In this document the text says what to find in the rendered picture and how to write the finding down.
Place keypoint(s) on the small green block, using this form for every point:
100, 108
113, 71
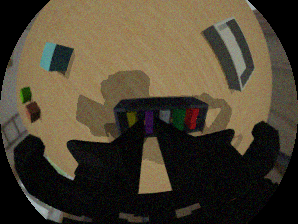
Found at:
26, 94

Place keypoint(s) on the brown cube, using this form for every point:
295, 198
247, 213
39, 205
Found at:
33, 111

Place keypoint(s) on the teal cube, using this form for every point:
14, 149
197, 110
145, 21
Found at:
55, 57

